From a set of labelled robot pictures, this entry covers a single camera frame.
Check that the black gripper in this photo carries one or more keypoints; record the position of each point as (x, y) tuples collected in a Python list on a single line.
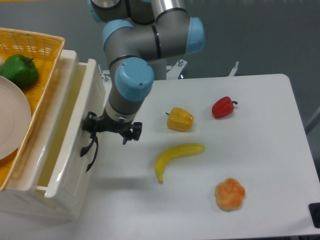
[(94, 124)]

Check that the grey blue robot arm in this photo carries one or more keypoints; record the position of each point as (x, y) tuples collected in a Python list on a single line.
[(136, 33)]

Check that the white drawer cabinet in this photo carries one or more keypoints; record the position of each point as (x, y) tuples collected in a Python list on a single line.
[(24, 192)]

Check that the yellow bell pepper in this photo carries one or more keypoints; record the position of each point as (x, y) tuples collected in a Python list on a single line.
[(179, 119)]

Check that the yellow banana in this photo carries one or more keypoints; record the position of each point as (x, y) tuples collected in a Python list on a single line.
[(174, 152)]

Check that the beige round plate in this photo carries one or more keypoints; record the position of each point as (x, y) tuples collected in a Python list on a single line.
[(15, 117)]

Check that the yellow woven basket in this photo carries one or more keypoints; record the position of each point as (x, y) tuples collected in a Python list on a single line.
[(44, 50)]

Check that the red bell pepper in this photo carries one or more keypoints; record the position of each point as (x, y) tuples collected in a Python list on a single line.
[(223, 107)]

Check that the green bell pepper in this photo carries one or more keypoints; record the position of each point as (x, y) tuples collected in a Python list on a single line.
[(20, 69)]

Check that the peeled orange mandarin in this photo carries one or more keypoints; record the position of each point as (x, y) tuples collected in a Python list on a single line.
[(229, 194)]

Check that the black device at edge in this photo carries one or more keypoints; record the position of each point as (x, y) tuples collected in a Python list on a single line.
[(314, 209)]

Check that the white metal table bracket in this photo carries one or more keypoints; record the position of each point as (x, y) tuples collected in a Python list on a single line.
[(173, 72)]

